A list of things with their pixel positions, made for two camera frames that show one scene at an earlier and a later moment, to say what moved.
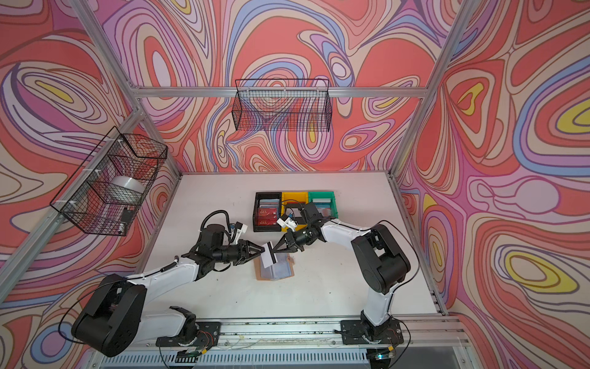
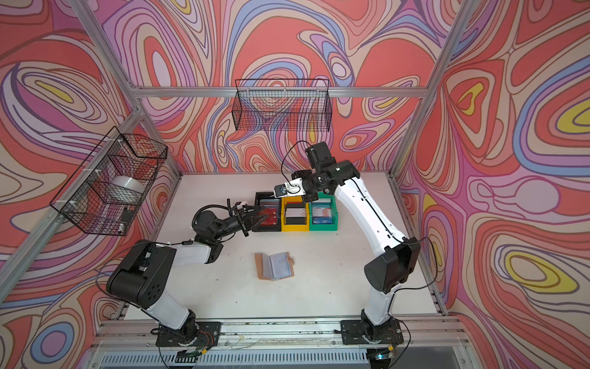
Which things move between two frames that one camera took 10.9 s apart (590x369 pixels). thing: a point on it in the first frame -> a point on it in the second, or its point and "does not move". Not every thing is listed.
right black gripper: [290, 238] -> [303, 174]
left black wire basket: [106, 194] does not move
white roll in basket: [125, 190] does not move
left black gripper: [243, 249] -> [245, 225]
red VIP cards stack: [268, 211] does not move
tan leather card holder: [284, 268] does not move
